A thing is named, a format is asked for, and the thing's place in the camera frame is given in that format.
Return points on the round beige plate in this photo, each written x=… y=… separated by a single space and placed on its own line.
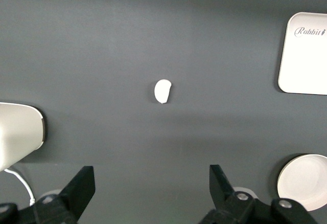
x=304 y=180

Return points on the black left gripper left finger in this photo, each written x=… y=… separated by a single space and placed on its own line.
x=69 y=203

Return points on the white steamed bun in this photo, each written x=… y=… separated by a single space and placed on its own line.
x=162 y=91

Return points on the dark grey table mat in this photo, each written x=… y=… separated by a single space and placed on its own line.
x=153 y=29

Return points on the beige rabbit print tray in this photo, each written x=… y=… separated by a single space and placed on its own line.
x=306 y=65

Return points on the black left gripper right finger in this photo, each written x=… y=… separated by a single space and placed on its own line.
x=224 y=203

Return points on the cream white toaster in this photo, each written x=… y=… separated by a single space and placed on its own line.
x=18 y=132

